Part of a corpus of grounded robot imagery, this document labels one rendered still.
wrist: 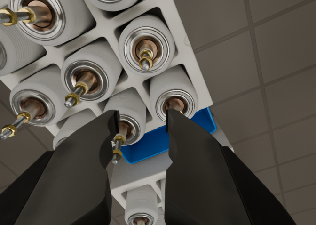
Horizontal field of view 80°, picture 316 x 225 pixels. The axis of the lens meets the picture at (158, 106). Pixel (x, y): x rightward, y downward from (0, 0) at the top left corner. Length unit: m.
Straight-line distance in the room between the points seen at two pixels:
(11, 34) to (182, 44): 0.30
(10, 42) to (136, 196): 0.48
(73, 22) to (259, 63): 0.54
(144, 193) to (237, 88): 0.44
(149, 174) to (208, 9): 0.49
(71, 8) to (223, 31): 0.41
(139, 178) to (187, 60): 0.37
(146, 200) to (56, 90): 0.39
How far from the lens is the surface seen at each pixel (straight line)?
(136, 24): 0.32
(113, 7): 0.33
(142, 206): 0.60
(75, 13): 0.35
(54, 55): 0.45
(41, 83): 0.41
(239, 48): 0.64
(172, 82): 0.35
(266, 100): 0.75
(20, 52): 0.41
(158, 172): 0.59
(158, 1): 0.39
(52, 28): 0.35
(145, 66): 0.24
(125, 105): 0.39
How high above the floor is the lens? 0.57
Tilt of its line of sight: 61 degrees down
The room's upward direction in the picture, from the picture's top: 175 degrees clockwise
